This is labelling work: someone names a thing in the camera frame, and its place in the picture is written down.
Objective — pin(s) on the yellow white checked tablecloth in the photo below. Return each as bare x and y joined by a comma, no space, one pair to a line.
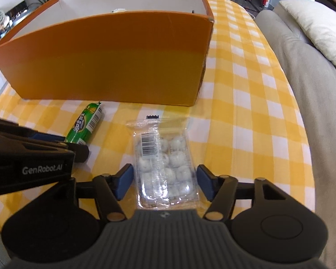
254,117

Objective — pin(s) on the grey sofa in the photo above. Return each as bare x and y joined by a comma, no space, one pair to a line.
305,103

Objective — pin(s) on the cream cushion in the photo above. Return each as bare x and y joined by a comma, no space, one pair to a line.
319,25

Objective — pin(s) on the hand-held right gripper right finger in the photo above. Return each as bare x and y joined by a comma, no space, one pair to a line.
205,180

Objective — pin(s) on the orange cardboard box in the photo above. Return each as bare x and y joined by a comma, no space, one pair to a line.
109,67

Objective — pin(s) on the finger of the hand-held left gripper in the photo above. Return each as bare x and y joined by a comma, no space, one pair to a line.
49,138
79,154

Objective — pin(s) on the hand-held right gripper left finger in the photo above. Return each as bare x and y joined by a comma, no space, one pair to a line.
124,180

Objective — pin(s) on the green yellow snack packet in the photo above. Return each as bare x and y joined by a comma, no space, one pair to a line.
85,126

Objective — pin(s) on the clear packet of white balls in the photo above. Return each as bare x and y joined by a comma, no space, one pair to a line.
165,165

